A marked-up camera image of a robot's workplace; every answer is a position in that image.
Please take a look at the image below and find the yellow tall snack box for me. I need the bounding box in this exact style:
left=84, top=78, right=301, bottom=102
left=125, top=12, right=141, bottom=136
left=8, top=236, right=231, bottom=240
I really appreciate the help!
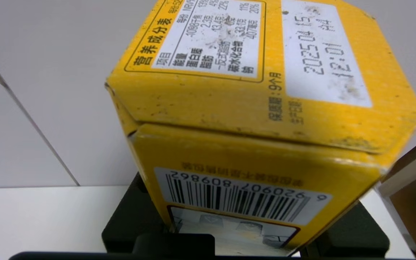
left=105, top=0, right=416, bottom=257

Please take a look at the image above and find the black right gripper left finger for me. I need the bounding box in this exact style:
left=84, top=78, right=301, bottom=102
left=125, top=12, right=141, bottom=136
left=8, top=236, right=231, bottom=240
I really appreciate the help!
left=101, top=172, right=216, bottom=255

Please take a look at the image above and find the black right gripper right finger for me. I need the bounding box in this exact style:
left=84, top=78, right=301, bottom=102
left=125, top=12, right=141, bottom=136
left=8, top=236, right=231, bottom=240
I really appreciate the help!
left=300, top=201, right=390, bottom=258

